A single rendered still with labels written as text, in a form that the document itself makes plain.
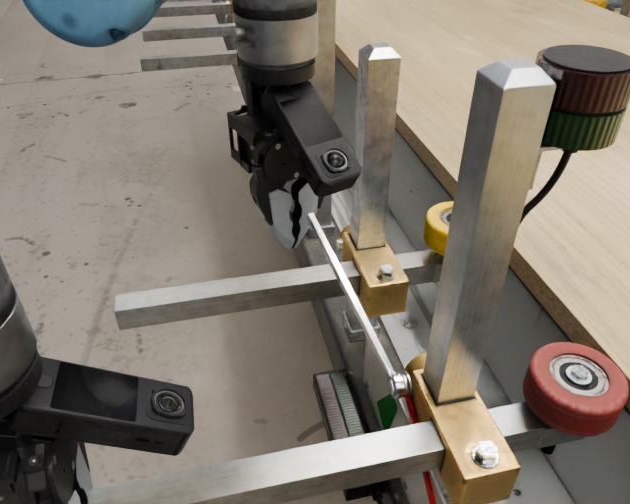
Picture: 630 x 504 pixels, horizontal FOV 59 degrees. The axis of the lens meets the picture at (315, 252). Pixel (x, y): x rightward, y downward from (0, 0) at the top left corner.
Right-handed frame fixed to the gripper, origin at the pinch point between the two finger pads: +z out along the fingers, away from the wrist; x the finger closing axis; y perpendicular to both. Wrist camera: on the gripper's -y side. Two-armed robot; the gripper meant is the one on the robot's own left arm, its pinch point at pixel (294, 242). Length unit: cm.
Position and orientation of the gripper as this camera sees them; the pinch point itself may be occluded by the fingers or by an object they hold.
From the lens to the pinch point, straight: 62.6
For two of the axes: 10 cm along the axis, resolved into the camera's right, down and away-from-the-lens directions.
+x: -8.4, 3.3, -4.4
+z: 0.0, 8.0, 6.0
